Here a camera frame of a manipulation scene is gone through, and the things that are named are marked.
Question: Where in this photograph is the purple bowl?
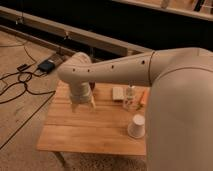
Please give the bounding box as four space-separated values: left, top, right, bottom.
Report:
89 82 95 91

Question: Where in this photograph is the black power adapter box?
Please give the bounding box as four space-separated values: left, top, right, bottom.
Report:
38 60 55 73

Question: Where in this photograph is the wooden table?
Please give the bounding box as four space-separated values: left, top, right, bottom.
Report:
37 82 146 155

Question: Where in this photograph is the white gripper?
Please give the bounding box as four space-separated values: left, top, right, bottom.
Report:
69 83 96 113

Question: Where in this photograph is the small black plug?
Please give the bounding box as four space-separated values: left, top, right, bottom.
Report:
17 64 31 72

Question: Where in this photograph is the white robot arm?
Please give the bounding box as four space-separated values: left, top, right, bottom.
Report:
58 47 213 171

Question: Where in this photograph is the white paper cup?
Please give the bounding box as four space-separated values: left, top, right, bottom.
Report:
127 114 145 139

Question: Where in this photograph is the black floor cable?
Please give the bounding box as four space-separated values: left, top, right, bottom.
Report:
0 39 57 150

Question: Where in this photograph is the clear plastic bottle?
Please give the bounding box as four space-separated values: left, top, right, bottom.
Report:
123 85 135 110

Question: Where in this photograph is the orange carrot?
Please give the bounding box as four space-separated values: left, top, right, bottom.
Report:
137 89 149 109

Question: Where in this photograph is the wooden rail beam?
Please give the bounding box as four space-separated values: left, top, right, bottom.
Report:
0 6 152 56

